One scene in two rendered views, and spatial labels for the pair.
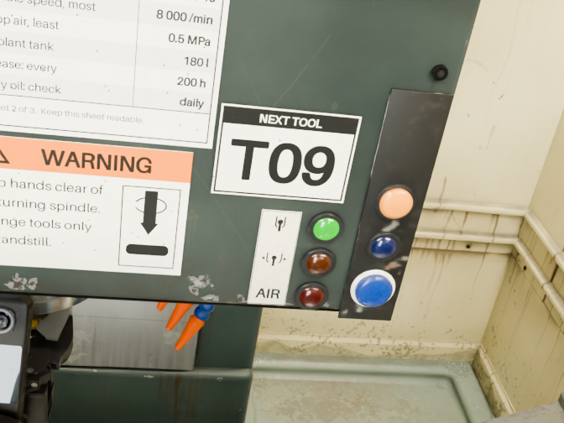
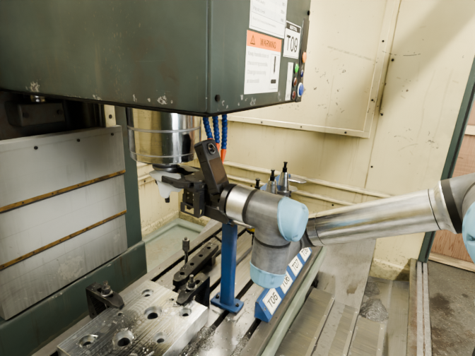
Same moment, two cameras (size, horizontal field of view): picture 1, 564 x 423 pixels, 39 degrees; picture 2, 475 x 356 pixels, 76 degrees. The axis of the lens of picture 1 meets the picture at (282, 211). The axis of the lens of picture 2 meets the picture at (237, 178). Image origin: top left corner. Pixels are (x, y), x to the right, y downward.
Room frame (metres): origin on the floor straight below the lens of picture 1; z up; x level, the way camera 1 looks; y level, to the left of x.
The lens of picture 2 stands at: (0.10, 0.66, 1.61)
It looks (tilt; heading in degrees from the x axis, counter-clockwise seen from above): 19 degrees down; 310
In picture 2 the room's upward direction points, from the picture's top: 2 degrees clockwise
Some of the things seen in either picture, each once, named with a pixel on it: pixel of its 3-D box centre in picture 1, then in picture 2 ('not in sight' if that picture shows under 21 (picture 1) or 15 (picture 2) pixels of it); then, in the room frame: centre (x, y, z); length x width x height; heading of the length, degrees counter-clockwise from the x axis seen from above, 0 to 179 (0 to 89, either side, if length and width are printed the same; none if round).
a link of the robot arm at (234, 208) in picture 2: not in sight; (242, 202); (0.46, 0.21, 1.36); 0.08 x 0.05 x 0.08; 100
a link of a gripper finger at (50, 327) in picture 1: (59, 331); (183, 177); (0.65, 0.21, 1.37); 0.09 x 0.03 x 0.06; 177
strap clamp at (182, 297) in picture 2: not in sight; (193, 294); (0.67, 0.17, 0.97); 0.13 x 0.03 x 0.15; 101
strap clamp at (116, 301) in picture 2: not in sight; (106, 302); (0.82, 0.36, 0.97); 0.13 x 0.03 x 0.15; 11
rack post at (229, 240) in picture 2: not in sight; (228, 265); (0.63, 0.06, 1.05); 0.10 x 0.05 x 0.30; 11
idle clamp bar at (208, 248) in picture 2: not in sight; (196, 267); (0.81, 0.03, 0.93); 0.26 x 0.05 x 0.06; 106
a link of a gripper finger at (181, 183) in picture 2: not in sight; (181, 181); (0.59, 0.26, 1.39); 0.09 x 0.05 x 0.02; 23
